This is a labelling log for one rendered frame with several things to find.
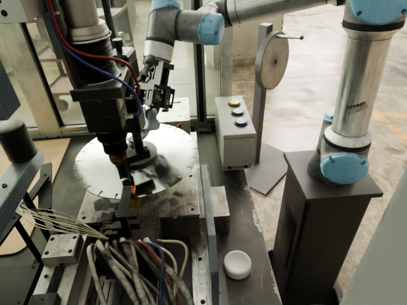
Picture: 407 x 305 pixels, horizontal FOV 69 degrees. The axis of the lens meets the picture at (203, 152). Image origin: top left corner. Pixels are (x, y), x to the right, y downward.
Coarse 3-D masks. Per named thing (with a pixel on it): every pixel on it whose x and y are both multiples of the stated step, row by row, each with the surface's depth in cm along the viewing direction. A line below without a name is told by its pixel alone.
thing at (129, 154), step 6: (138, 138) 68; (138, 144) 69; (132, 150) 71; (138, 150) 70; (144, 150) 71; (132, 156) 69; (138, 156) 70; (144, 156) 71; (150, 156) 72; (132, 162) 70; (120, 168) 70; (126, 168) 70; (126, 174) 71
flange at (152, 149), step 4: (144, 140) 84; (148, 144) 83; (152, 144) 83; (128, 148) 79; (148, 148) 81; (152, 148) 81; (156, 148) 81; (152, 152) 79; (156, 152) 80; (152, 156) 78; (144, 160) 77; (148, 160) 77; (152, 160) 78; (132, 164) 76; (136, 164) 76; (140, 164) 76; (144, 164) 76
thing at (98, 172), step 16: (160, 128) 91; (176, 128) 91; (96, 144) 85; (160, 144) 84; (176, 144) 84; (192, 144) 84; (80, 160) 80; (96, 160) 79; (160, 160) 78; (176, 160) 78; (192, 160) 78; (80, 176) 74; (96, 176) 74; (112, 176) 74; (144, 176) 73; (160, 176) 73; (176, 176) 73; (96, 192) 69; (112, 192) 69; (144, 192) 69
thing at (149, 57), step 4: (148, 56) 63; (152, 56) 64; (148, 60) 62; (152, 60) 63; (144, 64) 63; (148, 64) 62; (152, 64) 63; (144, 68) 61; (148, 68) 61; (144, 72) 60; (144, 76) 59
